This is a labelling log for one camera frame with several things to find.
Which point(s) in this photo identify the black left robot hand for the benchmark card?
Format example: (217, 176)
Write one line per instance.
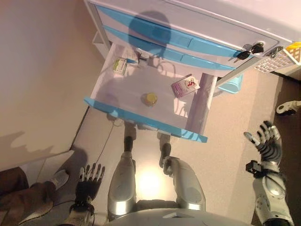
(88, 186)

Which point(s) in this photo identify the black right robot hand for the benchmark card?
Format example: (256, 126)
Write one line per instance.
(270, 150)

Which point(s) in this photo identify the clear yellow capsule bottle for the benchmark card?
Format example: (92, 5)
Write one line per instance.
(149, 99)

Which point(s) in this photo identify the blue white cart drawer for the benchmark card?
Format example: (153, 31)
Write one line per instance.
(200, 60)
(131, 87)
(204, 43)

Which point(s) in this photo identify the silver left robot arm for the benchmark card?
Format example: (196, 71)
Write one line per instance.
(78, 214)

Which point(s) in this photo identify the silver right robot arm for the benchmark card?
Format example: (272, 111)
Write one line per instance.
(270, 195)

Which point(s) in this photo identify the purple white medicine box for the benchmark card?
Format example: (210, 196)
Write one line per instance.
(185, 86)

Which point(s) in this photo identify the green white medicine box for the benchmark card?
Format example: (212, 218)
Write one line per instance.
(120, 66)

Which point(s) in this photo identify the white blue medicine box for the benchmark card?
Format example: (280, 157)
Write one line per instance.
(130, 56)

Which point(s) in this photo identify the white person shoe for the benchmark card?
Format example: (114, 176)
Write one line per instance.
(37, 213)
(58, 179)

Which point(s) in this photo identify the silver left robot leg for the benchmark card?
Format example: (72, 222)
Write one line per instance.
(122, 183)

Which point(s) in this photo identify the silver robot leg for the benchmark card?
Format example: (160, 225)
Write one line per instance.
(188, 183)
(122, 183)

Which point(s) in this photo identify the white bed caster wheel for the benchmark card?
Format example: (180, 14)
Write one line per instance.
(285, 108)

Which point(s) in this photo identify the brown person trousers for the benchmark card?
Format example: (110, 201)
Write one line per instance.
(21, 195)

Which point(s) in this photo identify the blue-lid waste bin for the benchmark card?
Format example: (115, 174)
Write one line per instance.
(231, 84)

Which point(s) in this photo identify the white perforated basket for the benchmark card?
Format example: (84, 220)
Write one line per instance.
(270, 62)

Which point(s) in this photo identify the silver right robot leg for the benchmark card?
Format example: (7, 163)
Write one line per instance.
(188, 183)

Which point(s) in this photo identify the grey robot torso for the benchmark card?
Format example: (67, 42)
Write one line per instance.
(178, 219)

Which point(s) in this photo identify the black cart keys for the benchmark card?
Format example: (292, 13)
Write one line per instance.
(244, 55)

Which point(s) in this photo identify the metal cart side latch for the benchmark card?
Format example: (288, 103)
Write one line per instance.
(275, 51)

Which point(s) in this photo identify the yellow red-lid sharps container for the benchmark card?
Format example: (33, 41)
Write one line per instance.
(294, 50)

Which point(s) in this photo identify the white medical cart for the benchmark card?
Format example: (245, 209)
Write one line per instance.
(223, 21)

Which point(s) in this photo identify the white translucent side bin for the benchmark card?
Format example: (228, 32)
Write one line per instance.
(97, 42)

